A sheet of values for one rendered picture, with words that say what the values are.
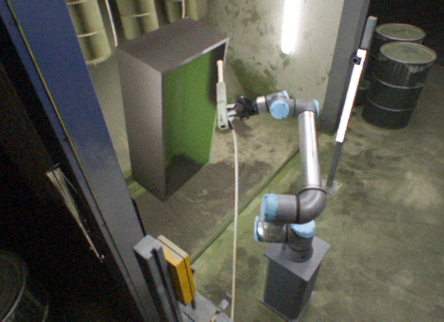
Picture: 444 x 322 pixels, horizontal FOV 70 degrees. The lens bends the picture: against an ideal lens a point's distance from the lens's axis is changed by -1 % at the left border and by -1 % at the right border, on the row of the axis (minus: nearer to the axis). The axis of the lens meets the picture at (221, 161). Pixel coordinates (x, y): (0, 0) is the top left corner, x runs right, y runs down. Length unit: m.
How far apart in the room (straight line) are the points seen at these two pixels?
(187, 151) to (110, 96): 0.99
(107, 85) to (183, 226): 1.58
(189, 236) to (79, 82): 2.00
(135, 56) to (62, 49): 0.82
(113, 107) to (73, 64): 2.29
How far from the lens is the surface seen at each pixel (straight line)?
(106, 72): 3.47
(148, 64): 1.81
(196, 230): 2.92
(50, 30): 1.08
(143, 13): 3.19
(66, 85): 1.13
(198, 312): 1.72
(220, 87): 1.86
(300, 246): 1.95
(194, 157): 2.91
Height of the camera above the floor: 2.37
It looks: 41 degrees down
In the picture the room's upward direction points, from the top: 3 degrees counter-clockwise
